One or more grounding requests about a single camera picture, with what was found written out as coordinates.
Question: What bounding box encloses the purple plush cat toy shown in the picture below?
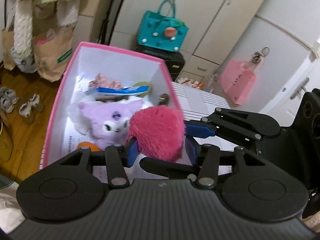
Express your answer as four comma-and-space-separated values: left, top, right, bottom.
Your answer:
67, 96, 145, 150

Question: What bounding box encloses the green brown plush in box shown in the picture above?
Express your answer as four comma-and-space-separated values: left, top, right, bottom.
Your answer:
133, 81, 170, 106

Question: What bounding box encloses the door handle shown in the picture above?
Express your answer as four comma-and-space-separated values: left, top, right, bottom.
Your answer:
290, 77, 310, 100

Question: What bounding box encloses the pink scrunchie in box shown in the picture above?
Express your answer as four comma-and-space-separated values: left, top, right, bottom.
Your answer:
89, 73, 124, 89

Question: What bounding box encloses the striped white tablecloth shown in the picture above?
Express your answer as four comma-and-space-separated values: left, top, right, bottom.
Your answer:
171, 81, 241, 176

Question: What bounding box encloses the beige wardrobe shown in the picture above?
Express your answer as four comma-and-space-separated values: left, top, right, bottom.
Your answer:
77, 0, 276, 83

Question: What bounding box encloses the brown paper bag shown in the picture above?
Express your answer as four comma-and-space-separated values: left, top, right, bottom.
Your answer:
32, 28, 73, 82

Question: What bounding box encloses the cream knitted cardigan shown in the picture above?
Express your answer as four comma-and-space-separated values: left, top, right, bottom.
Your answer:
12, 0, 80, 60

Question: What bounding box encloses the pink storage box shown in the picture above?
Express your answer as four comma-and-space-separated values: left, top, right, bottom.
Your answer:
40, 42, 180, 168

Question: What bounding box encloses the teal felt handbag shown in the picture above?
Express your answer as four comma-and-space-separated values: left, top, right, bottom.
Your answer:
137, 0, 189, 53

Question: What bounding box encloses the grey slipper pair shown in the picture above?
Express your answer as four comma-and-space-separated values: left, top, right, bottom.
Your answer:
1, 87, 44, 124

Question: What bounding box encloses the black suitcase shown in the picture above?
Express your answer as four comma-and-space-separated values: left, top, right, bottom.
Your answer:
136, 45, 185, 81

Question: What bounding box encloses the pink paper bag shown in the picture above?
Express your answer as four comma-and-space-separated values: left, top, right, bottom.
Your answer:
217, 59, 257, 105

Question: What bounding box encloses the blue wet wipes pack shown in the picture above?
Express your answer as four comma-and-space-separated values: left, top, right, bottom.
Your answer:
85, 86, 150, 100

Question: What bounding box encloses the yellow white gift bag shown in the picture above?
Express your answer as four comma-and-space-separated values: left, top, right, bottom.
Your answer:
176, 77, 204, 89

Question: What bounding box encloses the red fluffy plush ball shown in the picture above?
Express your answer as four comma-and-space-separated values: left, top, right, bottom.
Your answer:
128, 105, 185, 162

